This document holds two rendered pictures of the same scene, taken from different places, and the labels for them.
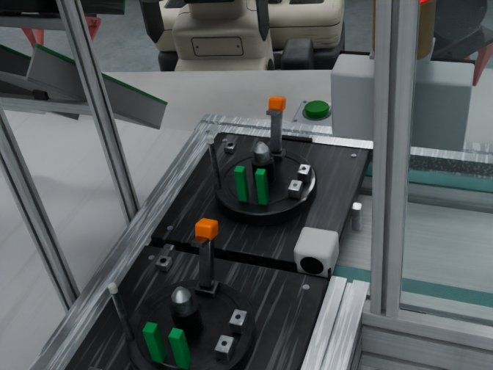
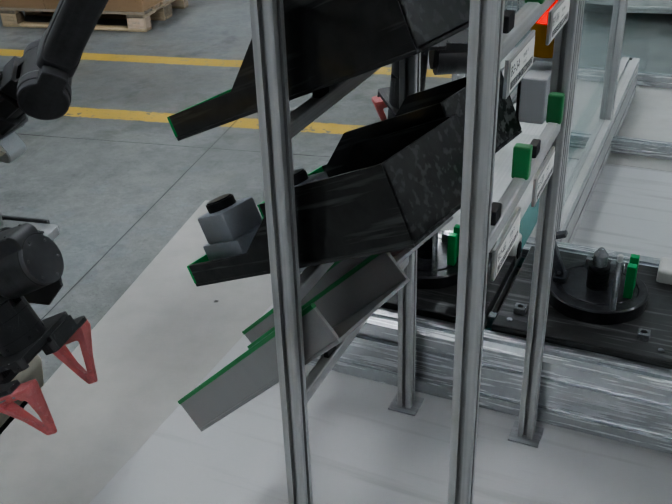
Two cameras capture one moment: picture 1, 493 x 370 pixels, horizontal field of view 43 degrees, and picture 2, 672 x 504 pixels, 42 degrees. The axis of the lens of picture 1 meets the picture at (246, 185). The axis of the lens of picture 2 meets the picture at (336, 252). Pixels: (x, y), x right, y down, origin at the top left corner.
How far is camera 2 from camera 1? 1.39 m
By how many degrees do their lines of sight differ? 72
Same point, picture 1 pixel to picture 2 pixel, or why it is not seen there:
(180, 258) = (510, 304)
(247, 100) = (164, 333)
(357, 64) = (538, 74)
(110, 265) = (511, 348)
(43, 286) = not seen: hidden behind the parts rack
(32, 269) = (435, 490)
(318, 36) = not seen: outside the picture
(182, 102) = (129, 385)
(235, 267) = (521, 279)
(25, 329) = (525, 481)
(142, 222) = (451, 334)
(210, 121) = not seen: hidden behind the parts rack
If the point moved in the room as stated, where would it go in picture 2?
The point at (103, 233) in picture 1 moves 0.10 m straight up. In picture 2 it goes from (383, 435) to (383, 375)
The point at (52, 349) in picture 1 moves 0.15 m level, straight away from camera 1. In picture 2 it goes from (613, 371) to (521, 410)
